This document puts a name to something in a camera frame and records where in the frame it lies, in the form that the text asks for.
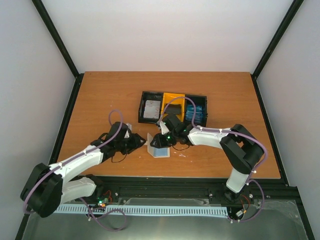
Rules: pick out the black right card bin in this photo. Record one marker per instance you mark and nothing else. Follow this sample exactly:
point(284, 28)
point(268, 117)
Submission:
point(198, 100)

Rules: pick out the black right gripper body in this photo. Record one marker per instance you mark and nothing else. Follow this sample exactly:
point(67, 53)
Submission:
point(168, 142)

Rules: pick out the black card bin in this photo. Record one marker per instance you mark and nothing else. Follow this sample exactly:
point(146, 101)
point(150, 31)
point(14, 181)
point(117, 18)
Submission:
point(148, 95)
point(198, 100)

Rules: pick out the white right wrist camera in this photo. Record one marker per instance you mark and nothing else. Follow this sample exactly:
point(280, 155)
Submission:
point(163, 128)

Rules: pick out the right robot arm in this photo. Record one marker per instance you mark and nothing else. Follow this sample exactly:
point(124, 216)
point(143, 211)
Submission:
point(242, 150)

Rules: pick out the light blue cable duct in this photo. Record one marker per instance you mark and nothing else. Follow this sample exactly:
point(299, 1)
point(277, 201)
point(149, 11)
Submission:
point(164, 211)

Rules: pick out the white card stack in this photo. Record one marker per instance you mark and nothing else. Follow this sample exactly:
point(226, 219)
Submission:
point(151, 109)

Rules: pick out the blue card stack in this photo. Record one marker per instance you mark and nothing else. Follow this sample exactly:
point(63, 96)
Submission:
point(190, 112)

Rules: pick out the black frame post left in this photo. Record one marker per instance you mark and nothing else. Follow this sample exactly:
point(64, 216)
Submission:
point(49, 24)

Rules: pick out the yellow middle card bin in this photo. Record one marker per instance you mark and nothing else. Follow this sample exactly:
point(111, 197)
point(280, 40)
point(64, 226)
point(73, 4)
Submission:
point(173, 103)

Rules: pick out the black front frame rail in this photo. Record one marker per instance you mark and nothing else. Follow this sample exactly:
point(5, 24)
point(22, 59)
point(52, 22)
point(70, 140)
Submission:
point(122, 188)

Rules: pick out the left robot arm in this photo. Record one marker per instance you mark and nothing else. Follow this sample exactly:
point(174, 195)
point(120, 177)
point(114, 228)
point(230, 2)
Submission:
point(62, 175)

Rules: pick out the black frame post right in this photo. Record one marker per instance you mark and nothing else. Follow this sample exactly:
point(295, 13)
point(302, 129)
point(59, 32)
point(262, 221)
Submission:
point(279, 33)

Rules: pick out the black frame post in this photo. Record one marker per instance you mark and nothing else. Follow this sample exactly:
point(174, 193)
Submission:
point(279, 33)
point(49, 24)

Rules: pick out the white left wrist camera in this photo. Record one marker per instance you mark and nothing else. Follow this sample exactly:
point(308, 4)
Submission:
point(128, 131)

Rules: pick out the black card stack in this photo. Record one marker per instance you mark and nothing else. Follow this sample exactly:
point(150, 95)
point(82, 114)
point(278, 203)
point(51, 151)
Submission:
point(175, 109)

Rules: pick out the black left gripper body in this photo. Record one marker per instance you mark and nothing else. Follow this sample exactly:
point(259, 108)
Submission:
point(125, 147)

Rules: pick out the black left card bin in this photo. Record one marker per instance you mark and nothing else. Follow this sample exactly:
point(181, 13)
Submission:
point(148, 95)

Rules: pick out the beige card holder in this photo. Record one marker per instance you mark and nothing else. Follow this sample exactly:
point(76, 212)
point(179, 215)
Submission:
point(156, 152)

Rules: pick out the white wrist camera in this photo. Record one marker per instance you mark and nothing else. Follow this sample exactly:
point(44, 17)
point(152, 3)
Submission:
point(163, 128)
point(128, 131)

